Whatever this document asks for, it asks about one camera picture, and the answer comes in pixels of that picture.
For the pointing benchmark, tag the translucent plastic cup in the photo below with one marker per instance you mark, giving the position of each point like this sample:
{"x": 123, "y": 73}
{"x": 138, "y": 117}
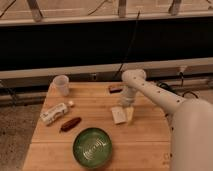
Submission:
{"x": 61, "y": 82}

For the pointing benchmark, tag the translucent yellowish gripper finger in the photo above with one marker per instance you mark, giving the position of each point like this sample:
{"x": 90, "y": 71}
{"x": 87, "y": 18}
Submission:
{"x": 129, "y": 113}

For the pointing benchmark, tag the white plastic bottle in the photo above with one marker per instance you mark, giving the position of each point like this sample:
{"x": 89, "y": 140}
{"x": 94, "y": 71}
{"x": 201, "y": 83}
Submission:
{"x": 55, "y": 112}

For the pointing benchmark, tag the brown black brush block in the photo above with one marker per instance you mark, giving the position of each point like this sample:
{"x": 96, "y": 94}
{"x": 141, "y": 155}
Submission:
{"x": 116, "y": 88}

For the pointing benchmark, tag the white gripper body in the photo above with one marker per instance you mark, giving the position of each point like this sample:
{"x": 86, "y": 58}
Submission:
{"x": 127, "y": 96}

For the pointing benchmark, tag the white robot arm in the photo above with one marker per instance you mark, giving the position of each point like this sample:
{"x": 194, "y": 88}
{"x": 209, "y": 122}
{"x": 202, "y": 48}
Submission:
{"x": 191, "y": 146}

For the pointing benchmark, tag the green glass bowl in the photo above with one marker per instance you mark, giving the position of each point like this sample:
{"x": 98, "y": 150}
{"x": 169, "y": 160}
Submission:
{"x": 92, "y": 148}

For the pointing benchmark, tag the brown sausage-shaped object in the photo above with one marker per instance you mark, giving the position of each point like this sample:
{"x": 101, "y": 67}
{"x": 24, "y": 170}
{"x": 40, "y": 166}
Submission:
{"x": 70, "y": 124}

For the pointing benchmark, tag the white sponge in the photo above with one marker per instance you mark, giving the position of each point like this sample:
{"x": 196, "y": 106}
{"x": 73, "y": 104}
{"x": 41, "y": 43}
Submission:
{"x": 119, "y": 115}

